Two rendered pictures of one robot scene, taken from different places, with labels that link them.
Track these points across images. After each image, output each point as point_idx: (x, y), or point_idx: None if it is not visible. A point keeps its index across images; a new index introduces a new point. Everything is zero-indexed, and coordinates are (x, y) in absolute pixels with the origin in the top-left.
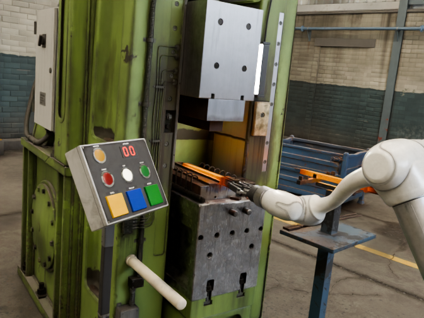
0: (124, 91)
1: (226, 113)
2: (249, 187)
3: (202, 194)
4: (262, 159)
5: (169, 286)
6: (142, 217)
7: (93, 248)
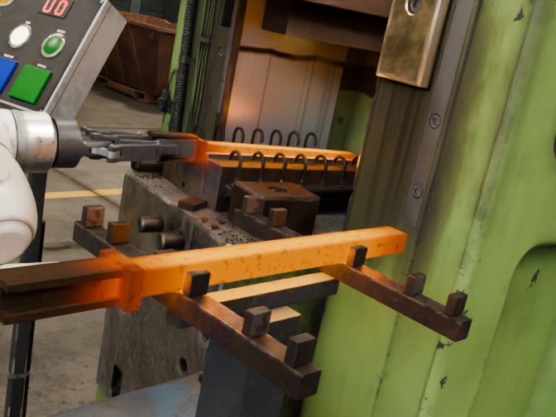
0: None
1: None
2: (91, 130)
3: (167, 164)
4: (409, 179)
5: (5, 266)
6: None
7: None
